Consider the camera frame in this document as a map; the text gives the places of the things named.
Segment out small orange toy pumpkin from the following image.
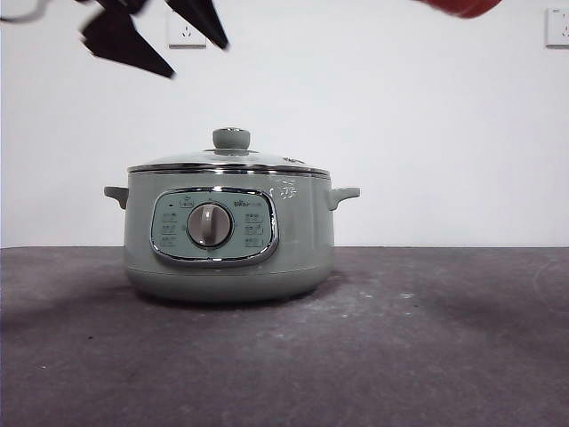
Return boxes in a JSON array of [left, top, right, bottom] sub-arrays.
[[411, 0, 500, 20]]

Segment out sage green electric cooking pot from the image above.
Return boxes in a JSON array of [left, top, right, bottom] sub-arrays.
[[103, 171, 362, 305]]

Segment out glass lid with green knob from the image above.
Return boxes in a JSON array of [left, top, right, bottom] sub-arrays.
[[126, 127, 333, 176]]

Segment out white wall power socket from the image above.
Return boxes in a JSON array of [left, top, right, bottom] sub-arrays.
[[167, 8, 208, 50], [545, 7, 569, 49]]

